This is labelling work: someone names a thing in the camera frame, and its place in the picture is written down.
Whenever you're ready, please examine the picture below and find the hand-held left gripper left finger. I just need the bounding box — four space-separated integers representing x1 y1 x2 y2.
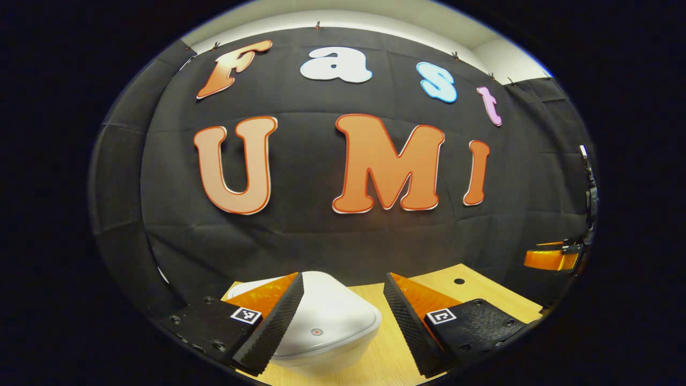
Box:
155 272 305 377

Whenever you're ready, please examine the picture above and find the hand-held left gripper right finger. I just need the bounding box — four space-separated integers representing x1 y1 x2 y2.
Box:
383 272 528 379

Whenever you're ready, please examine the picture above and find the white desktop garbage bin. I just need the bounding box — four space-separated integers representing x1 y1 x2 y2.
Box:
225 271 383 377

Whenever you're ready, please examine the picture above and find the wooden desktop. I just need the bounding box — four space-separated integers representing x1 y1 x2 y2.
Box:
220 263 545 386

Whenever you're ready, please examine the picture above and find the black backdrop cloth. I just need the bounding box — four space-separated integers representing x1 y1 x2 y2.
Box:
88 26 600 322

